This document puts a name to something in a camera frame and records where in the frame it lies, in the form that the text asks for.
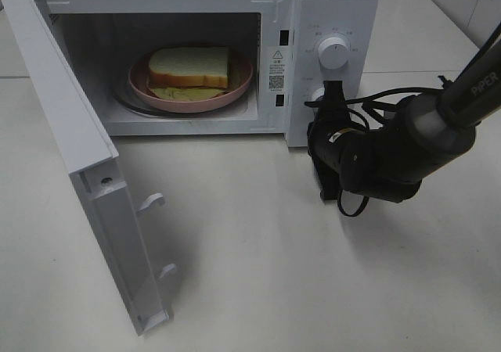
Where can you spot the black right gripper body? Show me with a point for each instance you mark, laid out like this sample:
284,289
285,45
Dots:
331,121

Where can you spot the white warning label sticker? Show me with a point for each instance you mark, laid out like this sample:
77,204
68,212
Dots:
277,59

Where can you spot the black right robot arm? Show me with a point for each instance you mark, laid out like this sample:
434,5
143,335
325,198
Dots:
383,146

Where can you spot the white bread sandwich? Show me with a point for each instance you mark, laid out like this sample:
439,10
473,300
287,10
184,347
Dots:
189,73

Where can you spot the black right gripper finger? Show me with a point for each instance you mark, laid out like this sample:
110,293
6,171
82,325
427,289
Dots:
333,96
328,180

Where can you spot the white microwave door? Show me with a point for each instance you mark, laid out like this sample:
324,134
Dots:
91,160

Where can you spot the white microwave oven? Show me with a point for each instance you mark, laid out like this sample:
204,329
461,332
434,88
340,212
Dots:
102,39

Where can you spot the white upper power knob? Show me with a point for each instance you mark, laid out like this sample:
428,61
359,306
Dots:
333,51

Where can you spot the glass turntable plate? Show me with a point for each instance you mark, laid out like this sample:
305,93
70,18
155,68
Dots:
244,107

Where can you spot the pink plate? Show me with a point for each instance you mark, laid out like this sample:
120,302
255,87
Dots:
240,77

